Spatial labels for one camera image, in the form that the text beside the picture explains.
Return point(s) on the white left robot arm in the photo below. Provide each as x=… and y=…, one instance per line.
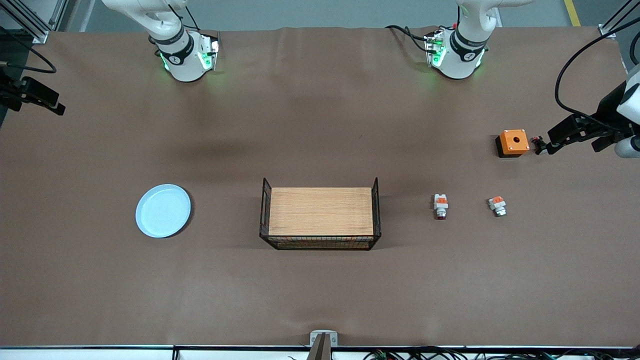
x=462, y=60

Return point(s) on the light wooden board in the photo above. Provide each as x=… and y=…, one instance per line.
x=320, y=210

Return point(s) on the black mushroom push button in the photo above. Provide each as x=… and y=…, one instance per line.
x=538, y=145

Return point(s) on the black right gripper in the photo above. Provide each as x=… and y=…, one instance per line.
x=10, y=93

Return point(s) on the light blue round plate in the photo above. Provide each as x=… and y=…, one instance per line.
x=163, y=211

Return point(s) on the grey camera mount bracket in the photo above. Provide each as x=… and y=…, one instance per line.
x=323, y=340

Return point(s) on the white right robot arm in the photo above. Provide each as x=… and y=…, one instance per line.
x=185, y=65

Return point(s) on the brown table cover sheet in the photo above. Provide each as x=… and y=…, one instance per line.
x=125, y=280

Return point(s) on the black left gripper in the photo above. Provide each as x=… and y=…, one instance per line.
x=608, y=108

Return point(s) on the aluminium frame profile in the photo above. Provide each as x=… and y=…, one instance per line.
x=607, y=31
x=35, y=32

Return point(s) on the red push button switch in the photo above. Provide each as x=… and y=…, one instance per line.
x=440, y=204

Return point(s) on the orange box with hole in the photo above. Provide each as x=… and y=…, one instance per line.
x=510, y=146

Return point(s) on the silver tipped push button switch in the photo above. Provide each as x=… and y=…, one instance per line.
x=497, y=204

